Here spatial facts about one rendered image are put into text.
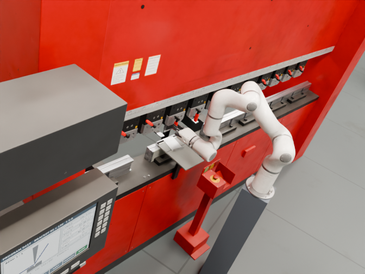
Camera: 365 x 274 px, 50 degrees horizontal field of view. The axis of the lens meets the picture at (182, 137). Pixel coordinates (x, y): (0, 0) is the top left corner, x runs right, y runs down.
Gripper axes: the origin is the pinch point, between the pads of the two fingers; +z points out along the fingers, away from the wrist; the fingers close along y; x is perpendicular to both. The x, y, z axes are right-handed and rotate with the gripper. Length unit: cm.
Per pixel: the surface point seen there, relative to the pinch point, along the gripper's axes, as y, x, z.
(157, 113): -16.5, 12.7, 3.8
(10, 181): -132, 66, -51
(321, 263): 120, -119, -110
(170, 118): -3.8, 5.1, 3.5
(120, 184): -38.2, -30.9, -0.4
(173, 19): -24, 72, 4
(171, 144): 4.1, -18.2, 2.6
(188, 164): 0.5, -18.4, -17.2
